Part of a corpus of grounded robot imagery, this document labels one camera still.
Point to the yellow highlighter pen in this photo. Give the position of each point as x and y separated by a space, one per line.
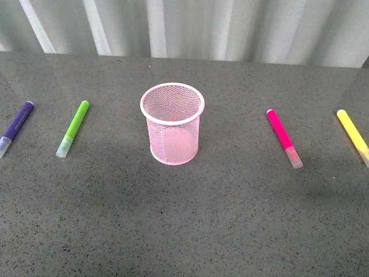
354 135

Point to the green highlighter pen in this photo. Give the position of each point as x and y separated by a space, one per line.
72 130

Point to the purple highlighter pen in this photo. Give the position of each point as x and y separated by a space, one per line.
15 126

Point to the pink mesh pen cup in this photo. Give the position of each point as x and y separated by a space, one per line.
172 112

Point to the white pleated curtain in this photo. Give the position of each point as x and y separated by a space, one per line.
323 33

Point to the pink highlighter pen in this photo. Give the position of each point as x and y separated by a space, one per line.
284 139

